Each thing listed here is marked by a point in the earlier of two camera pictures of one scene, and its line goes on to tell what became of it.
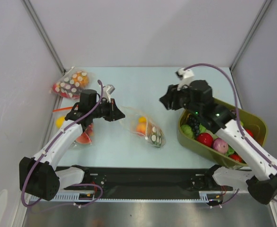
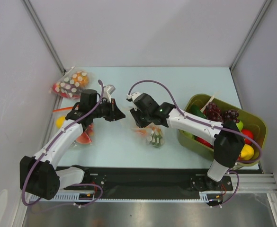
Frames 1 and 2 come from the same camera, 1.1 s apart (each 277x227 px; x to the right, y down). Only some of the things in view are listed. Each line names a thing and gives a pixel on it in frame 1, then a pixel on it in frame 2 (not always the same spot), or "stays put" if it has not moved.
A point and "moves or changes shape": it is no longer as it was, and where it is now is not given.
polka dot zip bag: [70, 84] stays put
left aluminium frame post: [44, 35] stays put
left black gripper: [111, 107] stays put
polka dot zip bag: [140, 124] moves or changes shape
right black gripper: [174, 97] to [137, 116]
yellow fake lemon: [59, 121] stays put
